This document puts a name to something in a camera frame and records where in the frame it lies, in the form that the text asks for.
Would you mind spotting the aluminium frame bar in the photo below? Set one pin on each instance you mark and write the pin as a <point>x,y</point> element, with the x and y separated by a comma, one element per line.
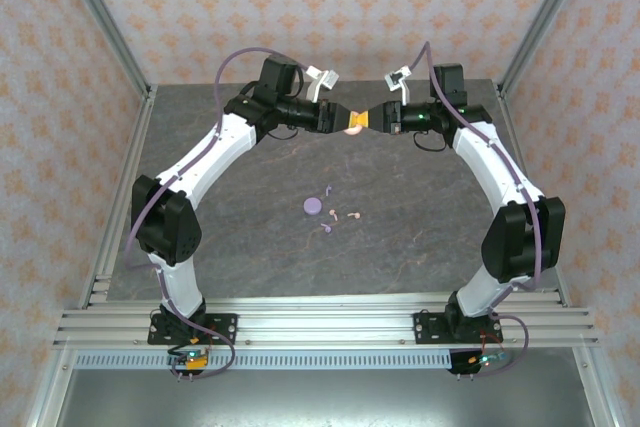
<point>600,392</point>
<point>47,392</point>

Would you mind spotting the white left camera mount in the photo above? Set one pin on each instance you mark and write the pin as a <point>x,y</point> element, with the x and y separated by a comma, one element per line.
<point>314,92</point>

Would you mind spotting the wide aluminium base beam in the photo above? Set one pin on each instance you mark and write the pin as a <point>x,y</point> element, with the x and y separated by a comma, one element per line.
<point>325,327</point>

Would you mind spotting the pink earbud charging case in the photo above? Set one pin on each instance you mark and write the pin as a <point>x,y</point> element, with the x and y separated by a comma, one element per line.
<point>353,131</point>

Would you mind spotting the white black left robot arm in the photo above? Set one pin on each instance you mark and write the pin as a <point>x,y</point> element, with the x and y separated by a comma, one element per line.
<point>170,227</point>

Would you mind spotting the aluminium side rail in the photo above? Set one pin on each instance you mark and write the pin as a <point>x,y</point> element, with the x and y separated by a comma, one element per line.
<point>117,197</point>
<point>515,147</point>

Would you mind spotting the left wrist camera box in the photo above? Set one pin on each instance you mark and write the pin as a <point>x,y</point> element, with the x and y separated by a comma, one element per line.
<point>325,77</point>

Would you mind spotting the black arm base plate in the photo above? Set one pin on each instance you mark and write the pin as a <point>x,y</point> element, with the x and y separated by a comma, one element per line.
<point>425,329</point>
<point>225,329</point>

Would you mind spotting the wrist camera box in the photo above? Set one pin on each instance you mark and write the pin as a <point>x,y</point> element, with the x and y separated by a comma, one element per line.
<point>325,77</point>
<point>395,78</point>

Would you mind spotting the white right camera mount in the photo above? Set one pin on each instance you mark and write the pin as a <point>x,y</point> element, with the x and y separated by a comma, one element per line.
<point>404,94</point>

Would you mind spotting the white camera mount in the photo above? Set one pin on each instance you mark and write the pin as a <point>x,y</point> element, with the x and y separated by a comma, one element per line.
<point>314,92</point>
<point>404,94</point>

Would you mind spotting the purple earbud charging case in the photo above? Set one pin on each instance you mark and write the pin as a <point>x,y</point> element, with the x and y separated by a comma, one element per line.
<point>312,206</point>

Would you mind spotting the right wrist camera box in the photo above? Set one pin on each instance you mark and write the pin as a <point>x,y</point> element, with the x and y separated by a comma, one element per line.
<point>395,78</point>

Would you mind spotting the small green circuit board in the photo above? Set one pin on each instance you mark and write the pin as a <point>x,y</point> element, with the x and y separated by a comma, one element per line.
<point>487,359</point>
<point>190,359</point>

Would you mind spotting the grey metal floor sheet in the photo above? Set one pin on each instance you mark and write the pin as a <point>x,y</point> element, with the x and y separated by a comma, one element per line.
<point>320,402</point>

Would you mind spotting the aluminium frame post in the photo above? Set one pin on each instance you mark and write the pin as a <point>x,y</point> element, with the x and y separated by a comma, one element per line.
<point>542,22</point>
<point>107,27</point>

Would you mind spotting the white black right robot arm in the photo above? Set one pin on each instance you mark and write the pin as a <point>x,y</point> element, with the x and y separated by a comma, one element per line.
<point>520,242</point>

